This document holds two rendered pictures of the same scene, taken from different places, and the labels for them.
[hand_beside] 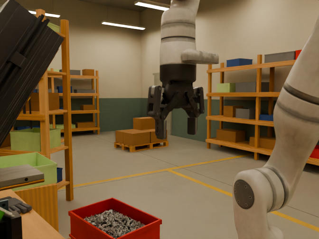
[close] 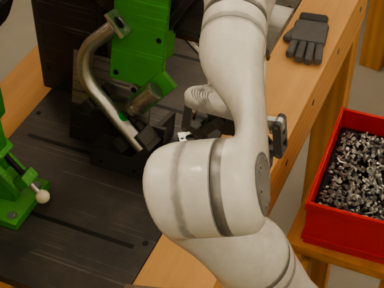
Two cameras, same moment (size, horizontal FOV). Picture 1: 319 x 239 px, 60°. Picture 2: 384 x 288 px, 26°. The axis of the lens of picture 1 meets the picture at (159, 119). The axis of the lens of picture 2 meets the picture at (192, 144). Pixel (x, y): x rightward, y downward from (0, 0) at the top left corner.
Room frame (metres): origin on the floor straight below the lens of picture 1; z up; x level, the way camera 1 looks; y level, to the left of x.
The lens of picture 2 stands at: (0.17, -0.78, 2.11)
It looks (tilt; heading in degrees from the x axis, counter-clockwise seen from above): 43 degrees down; 65
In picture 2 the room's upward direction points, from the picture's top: straight up
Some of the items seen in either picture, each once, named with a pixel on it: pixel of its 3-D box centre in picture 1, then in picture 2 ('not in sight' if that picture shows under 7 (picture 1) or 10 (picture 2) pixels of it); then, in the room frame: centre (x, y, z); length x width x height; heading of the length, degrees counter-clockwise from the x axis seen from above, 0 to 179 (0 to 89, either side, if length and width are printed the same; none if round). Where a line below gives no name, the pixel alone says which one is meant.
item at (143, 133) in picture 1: (141, 133); not in sight; (7.23, 0.47, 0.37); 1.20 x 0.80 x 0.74; 131
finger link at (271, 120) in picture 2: (192, 92); (267, 122); (0.61, -0.07, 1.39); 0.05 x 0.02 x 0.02; 132
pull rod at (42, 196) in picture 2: not in sight; (35, 188); (0.36, 0.36, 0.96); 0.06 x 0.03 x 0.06; 132
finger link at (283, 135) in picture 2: (198, 100); (280, 136); (0.62, -0.09, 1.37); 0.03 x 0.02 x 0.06; 42
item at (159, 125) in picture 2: not in sight; (124, 127); (0.60, 0.50, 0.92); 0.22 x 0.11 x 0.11; 132
